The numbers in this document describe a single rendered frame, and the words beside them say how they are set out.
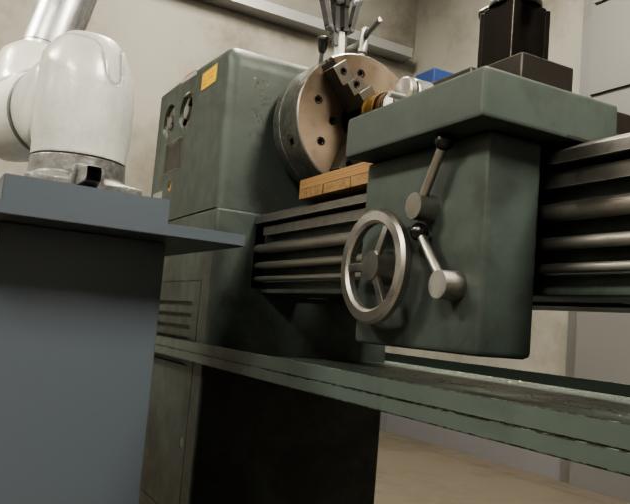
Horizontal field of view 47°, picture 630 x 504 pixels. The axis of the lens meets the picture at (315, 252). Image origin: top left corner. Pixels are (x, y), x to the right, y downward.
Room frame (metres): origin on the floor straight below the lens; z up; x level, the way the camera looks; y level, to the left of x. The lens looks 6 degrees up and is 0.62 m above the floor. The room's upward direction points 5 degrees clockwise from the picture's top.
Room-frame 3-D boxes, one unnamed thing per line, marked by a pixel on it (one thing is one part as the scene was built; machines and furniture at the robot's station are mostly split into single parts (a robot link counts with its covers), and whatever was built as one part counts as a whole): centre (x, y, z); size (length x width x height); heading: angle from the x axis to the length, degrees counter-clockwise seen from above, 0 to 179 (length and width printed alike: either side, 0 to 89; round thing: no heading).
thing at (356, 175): (1.40, -0.19, 0.89); 0.36 x 0.30 x 0.04; 118
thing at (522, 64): (1.09, -0.26, 1.00); 0.20 x 0.10 x 0.05; 28
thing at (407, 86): (0.98, -0.11, 0.95); 0.07 x 0.04 x 0.04; 118
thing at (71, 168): (1.19, 0.40, 0.83); 0.22 x 0.18 x 0.06; 30
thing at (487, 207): (0.96, -0.15, 0.73); 0.27 x 0.12 x 0.27; 28
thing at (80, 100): (1.21, 0.42, 0.97); 0.18 x 0.16 x 0.22; 52
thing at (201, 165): (2.00, 0.16, 1.06); 0.59 x 0.48 x 0.39; 28
